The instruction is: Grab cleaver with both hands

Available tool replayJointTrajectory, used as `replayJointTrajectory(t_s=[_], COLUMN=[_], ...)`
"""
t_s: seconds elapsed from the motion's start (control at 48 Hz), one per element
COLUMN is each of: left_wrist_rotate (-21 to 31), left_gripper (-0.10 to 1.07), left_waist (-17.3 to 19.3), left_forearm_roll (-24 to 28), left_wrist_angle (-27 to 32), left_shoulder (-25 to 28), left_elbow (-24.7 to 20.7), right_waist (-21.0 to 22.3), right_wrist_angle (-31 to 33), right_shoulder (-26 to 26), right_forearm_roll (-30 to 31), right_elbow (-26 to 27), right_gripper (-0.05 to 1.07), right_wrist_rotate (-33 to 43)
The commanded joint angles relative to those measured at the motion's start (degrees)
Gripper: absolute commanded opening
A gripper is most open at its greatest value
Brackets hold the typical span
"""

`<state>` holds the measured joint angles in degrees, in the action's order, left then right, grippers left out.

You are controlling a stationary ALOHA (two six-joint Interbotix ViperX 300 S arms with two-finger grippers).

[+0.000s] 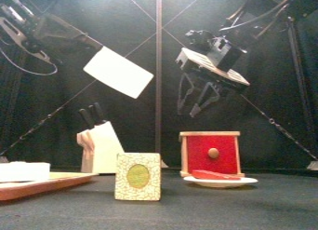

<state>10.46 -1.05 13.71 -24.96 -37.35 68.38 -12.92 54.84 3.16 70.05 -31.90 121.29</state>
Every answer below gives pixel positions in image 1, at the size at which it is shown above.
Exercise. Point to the cream wooden knife block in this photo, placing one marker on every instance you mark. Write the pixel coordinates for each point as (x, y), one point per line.
(103, 150)

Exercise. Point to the red toy food slice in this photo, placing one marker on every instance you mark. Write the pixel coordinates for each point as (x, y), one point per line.
(212, 174)

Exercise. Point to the black side frame post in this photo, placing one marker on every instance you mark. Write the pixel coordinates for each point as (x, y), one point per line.
(299, 78)

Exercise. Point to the metal frame corner bracket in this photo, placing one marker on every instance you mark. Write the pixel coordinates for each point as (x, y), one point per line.
(313, 165)
(3, 159)

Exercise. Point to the pink wooden cutting board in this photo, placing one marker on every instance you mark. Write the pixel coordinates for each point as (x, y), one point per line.
(45, 185)

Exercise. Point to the red wooden toy toaster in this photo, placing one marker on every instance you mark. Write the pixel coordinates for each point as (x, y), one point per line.
(211, 153)

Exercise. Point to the cream crackle patterned box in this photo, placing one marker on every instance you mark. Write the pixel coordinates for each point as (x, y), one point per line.
(138, 176)

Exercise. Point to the white rectangular block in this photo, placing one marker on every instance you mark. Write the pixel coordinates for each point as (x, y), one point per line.
(23, 171)

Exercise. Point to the white round plate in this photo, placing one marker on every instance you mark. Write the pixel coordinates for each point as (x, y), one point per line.
(220, 182)

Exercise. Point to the vertical metal frame pole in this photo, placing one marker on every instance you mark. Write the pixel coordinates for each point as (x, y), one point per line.
(158, 84)

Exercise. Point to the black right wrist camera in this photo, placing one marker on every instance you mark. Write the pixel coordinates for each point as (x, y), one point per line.
(220, 52)

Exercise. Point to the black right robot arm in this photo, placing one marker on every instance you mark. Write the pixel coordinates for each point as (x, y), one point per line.
(269, 10)

